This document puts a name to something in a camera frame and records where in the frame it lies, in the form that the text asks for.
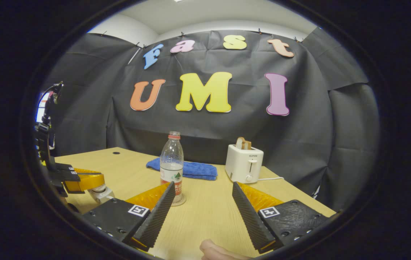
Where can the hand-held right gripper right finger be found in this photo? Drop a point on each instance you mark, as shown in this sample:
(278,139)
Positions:
(250,216)

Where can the clear plastic water bottle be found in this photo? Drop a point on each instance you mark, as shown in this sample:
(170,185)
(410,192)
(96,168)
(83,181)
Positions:
(172,166)

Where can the computer monitor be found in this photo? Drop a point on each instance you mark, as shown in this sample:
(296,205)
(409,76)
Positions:
(43,108)

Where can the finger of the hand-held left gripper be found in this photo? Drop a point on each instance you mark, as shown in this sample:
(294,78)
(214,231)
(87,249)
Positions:
(84,182)
(62,167)

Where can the toasted bread slice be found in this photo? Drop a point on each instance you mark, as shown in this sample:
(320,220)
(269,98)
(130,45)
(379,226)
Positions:
(243,143)

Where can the blue towel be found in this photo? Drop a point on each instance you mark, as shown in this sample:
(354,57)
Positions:
(200,169)

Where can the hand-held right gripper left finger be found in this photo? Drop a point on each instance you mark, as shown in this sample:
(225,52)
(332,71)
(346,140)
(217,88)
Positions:
(154,216)

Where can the white toaster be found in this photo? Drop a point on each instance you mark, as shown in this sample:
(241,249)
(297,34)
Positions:
(243,164)

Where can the round brown coaster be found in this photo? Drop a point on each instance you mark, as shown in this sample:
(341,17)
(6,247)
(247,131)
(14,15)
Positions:
(180,202)

